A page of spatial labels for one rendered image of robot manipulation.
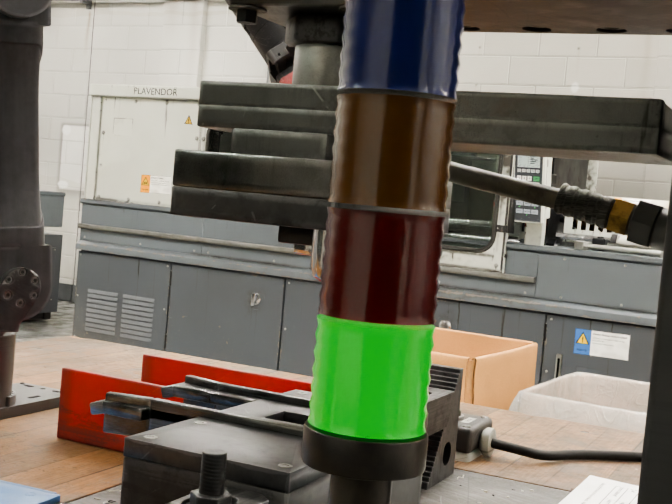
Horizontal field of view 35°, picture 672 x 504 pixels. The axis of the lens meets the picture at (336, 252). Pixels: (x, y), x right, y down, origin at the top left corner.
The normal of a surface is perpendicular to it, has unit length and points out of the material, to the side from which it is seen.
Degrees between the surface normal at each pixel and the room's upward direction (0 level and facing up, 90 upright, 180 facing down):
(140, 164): 90
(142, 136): 90
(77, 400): 90
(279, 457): 0
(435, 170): 76
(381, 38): 104
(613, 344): 90
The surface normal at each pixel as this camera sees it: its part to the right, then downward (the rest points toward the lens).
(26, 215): 0.62, -0.13
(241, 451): 0.09, -0.99
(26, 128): 0.64, 0.09
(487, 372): 0.84, 0.08
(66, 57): -0.48, 0.00
